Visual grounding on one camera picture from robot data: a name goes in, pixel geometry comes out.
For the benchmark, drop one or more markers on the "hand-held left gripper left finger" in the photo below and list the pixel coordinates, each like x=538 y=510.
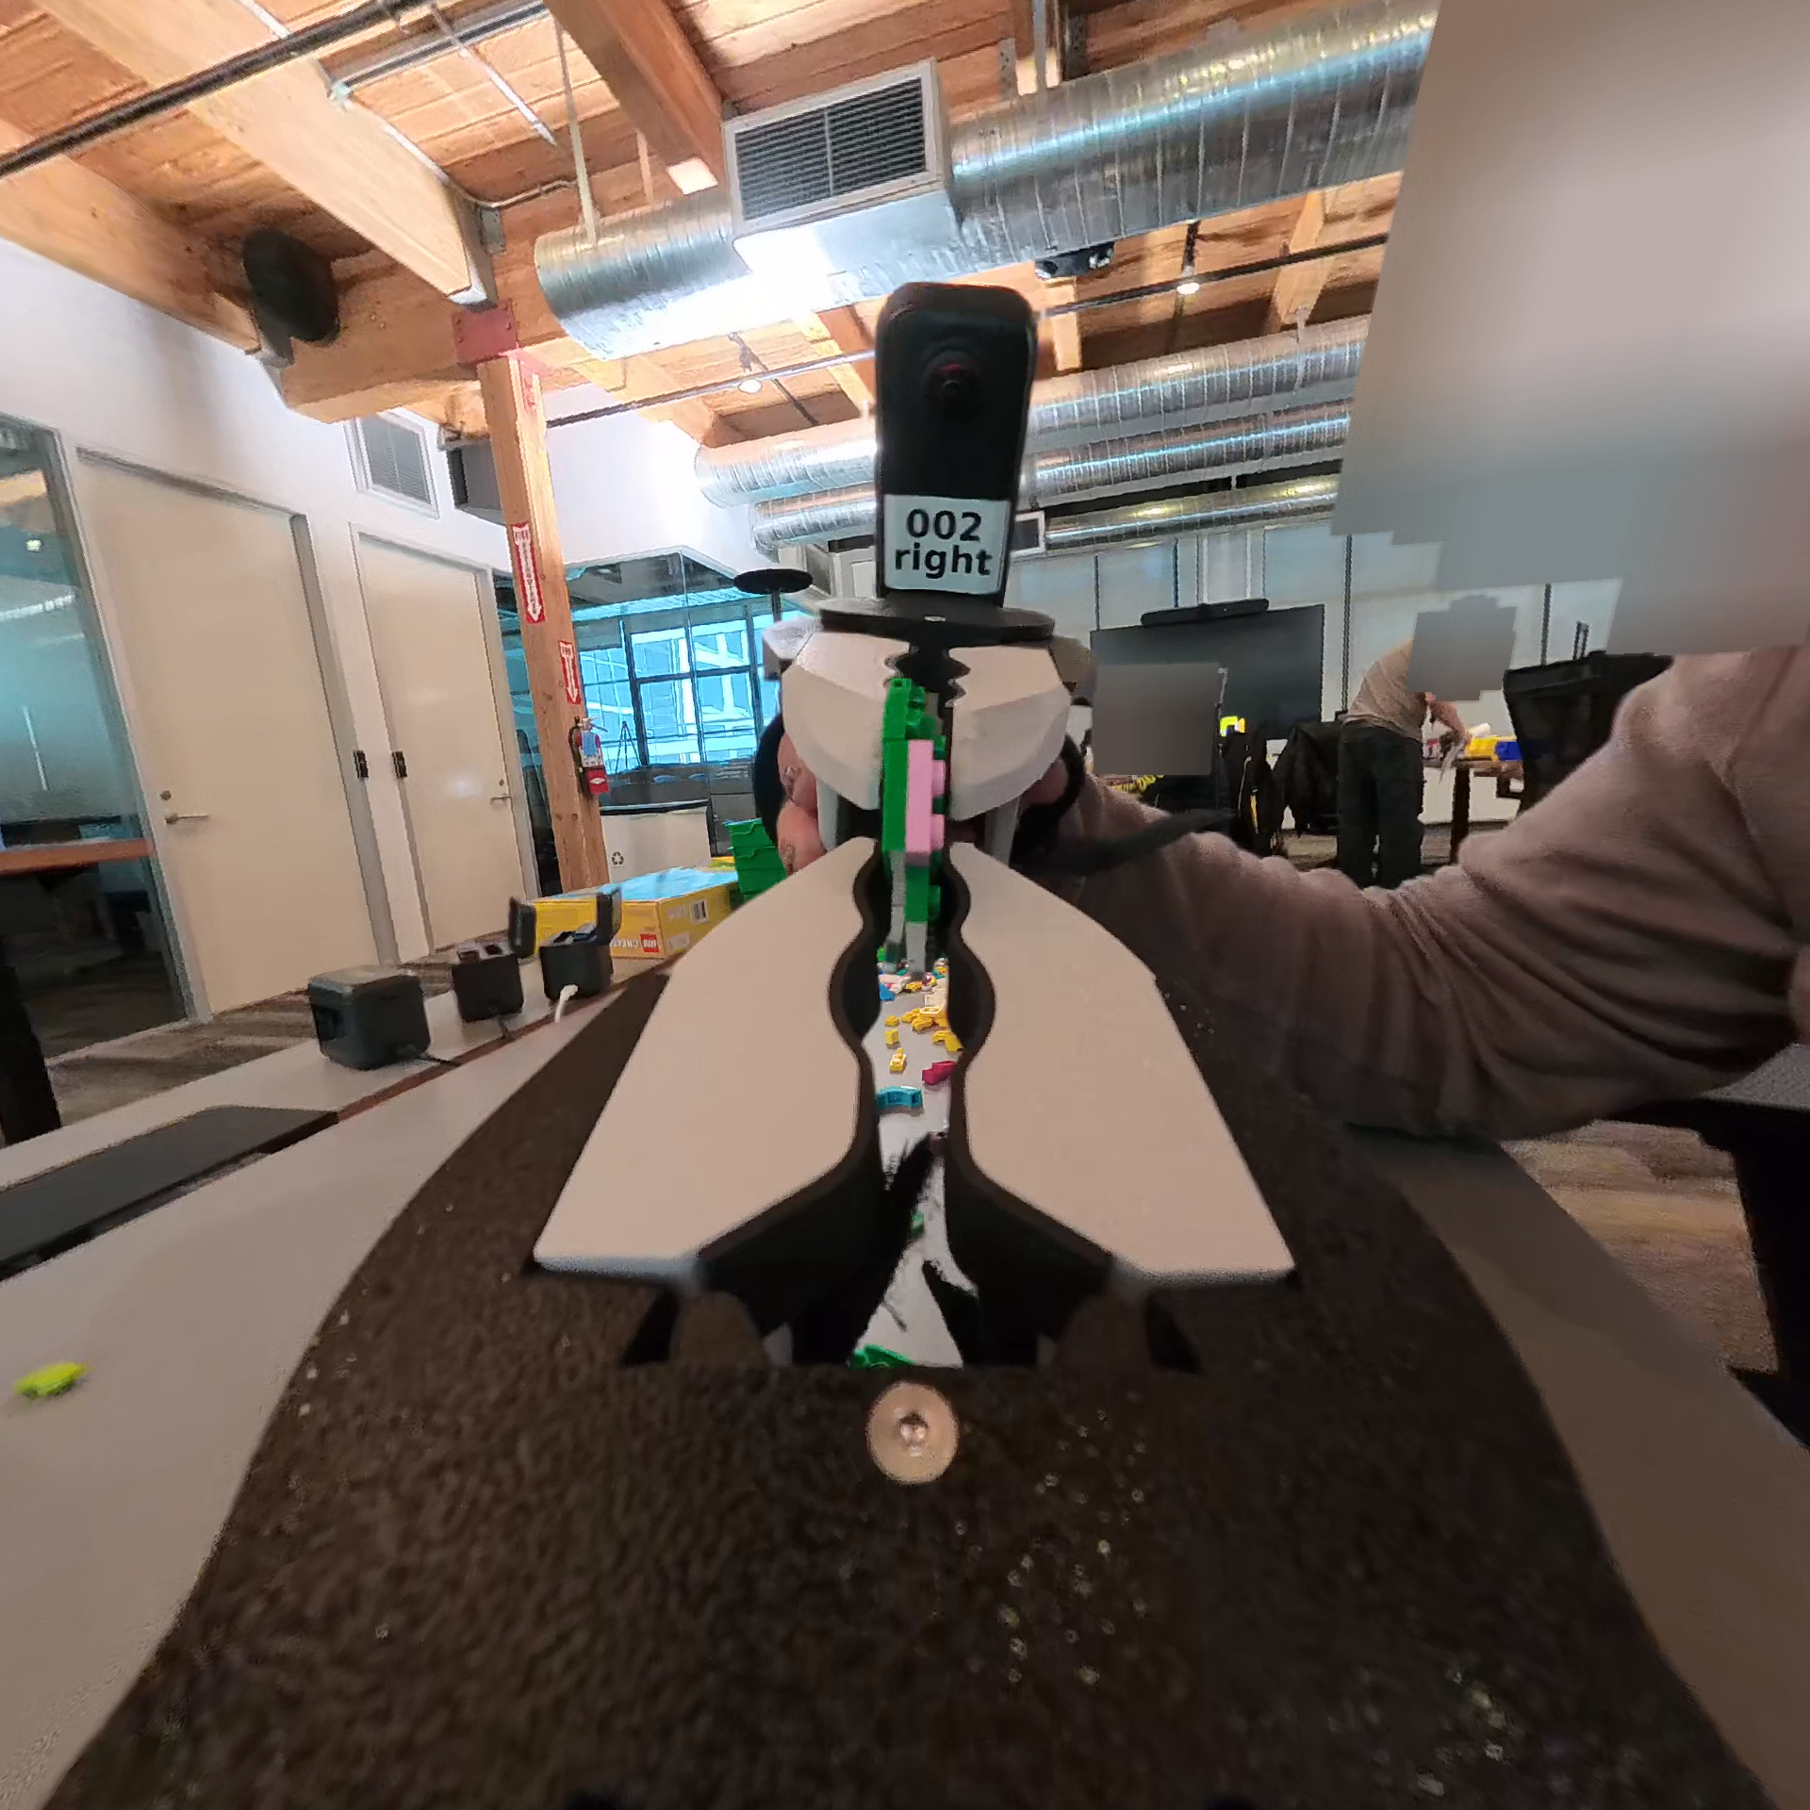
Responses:
x=707 y=1089

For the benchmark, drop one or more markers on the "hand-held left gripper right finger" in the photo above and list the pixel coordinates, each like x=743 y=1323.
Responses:
x=1116 y=1089

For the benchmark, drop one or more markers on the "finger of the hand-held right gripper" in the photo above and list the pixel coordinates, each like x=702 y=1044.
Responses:
x=1004 y=721
x=834 y=721

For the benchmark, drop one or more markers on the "green and pink lego assembly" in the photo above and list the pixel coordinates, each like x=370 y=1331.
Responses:
x=919 y=792

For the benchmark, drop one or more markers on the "person's right forearm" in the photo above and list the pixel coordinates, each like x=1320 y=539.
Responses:
x=1486 y=934

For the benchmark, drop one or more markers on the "stack of green lego baseplates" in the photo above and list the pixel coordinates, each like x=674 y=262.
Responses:
x=756 y=856

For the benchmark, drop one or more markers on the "yellow lego box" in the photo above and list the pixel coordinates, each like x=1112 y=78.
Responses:
x=664 y=912

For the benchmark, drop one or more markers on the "pile of mixed lego pieces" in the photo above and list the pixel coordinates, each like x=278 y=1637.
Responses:
x=919 y=1019

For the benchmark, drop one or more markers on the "yellow-green lego piece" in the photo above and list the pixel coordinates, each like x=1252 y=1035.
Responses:
x=50 y=1381

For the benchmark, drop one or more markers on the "person's right hand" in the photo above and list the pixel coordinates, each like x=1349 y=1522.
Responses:
x=800 y=841

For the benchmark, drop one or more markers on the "black charger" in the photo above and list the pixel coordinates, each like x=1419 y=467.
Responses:
x=487 y=978
x=578 y=956

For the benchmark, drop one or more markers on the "white recycling bin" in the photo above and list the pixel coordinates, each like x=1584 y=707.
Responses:
x=652 y=846

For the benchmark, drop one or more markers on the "red fire extinguisher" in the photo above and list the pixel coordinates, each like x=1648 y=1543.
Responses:
x=593 y=764

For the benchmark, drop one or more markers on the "narrow silver air ducts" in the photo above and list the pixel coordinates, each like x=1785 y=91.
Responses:
x=1204 y=425

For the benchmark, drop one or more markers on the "grey air vent grille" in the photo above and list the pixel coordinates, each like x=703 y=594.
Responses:
x=834 y=150

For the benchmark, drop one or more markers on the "black power box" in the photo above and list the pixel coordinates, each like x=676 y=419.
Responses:
x=367 y=1016

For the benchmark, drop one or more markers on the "white door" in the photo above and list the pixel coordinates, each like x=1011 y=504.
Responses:
x=228 y=736
x=438 y=736

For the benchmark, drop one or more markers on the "black desk mat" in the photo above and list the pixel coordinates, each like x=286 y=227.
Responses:
x=140 y=1167

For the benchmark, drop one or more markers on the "glass partition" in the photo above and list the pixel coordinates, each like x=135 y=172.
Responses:
x=71 y=736

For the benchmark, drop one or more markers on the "black wall screen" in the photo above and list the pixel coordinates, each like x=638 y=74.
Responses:
x=1273 y=680

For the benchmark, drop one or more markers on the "wooden support post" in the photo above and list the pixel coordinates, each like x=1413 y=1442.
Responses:
x=538 y=652

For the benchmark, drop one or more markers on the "large silver air duct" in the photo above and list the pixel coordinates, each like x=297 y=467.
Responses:
x=1161 y=128

